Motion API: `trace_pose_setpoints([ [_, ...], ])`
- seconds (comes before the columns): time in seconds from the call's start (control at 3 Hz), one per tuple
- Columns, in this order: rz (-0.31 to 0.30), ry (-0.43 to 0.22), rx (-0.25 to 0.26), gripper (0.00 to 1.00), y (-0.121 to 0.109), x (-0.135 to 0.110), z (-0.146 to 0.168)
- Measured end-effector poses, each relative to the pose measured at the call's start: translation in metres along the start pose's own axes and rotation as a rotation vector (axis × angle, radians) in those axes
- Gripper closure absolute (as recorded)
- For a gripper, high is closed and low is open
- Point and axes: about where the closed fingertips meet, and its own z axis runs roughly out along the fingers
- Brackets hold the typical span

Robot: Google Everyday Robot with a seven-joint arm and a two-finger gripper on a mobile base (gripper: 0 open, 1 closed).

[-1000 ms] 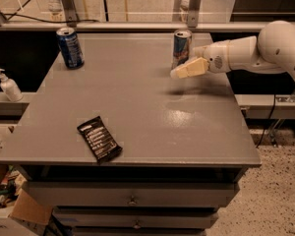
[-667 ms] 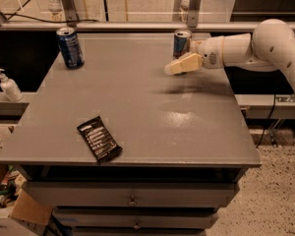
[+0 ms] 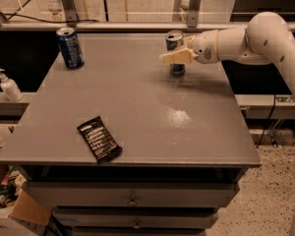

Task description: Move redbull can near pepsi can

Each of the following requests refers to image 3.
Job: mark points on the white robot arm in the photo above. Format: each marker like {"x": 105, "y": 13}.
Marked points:
{"x": 266, "y": 204}

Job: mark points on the black snack bar wrapper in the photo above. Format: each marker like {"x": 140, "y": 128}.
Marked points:
{"x": 99, "y": 140}

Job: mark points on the white pump bottle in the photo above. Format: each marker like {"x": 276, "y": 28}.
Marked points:
{"x": 9, "y": 87}

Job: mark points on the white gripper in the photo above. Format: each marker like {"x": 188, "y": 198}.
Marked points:
{"x": 205, "y": 46}

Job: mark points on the blue pepsi can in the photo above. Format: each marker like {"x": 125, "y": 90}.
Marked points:
{"x": 70, "y": 48}

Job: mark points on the grey drawer cabinet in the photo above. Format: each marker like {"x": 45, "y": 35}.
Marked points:
{"x": 185, "y": 144}

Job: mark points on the cardboard box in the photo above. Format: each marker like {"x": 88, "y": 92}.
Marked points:
{"x": 20, "y": 214}

